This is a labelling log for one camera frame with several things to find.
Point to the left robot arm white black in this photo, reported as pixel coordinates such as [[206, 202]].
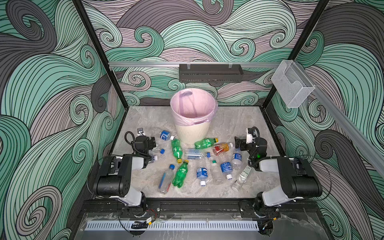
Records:
[[115, 174]]

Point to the green soda bottle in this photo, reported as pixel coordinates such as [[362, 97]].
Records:
[[181, 175], [177, 150], [206, 143]]

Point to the black wall-mounted tray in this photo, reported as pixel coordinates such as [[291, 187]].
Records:
[[210, 73]]

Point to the clear bottle pale blue label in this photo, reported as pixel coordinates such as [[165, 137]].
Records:
[[194, 154]]

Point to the aluminium rail back wall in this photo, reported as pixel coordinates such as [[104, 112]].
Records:
[[153, 64]]

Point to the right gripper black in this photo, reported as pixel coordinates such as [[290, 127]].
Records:
[[240, 143]]

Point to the red orange drink bottle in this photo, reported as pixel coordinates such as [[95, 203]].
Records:
[[222, 148]]

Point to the cream ribbed waste bin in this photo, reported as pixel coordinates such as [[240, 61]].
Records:
[[194, 133]]

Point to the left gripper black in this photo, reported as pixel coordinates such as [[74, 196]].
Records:
[[151, 142]]

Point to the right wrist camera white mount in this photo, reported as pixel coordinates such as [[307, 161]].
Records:
[[250, 136]]

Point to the white slotted cable duct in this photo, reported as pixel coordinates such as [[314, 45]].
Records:
[[175, 226]]

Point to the aluminium rail right wall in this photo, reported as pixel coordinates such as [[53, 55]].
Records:
[[329, 94]]

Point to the clear acrylic wall holder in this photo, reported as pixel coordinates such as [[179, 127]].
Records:
[[292, 83]]

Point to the clear crushed bottle green label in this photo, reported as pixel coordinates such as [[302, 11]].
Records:
[[242, 179]]

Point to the clear bottle blue label white cap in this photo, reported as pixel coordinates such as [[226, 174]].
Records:
[[166, 135]]

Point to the green soda bottle by bin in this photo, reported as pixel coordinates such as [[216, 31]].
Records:
[[206, 143]]

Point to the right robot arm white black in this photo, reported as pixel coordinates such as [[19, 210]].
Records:
[[297, 178]]

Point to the clear bottle green cap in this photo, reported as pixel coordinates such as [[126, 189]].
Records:
[[216, 172]]

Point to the aluminium rail wall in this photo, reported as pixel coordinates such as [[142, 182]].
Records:
[[329, 94], [153, 64]]

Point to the pink plastic bin liner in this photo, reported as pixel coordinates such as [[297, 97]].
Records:
[[193, 107]]

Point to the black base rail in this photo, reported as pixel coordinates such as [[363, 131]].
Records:
[[169, 207]]

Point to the clear bottle blue red insert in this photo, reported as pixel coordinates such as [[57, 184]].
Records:
[[166, 179]]

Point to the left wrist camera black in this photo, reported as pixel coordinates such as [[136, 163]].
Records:
[[140, 132]]

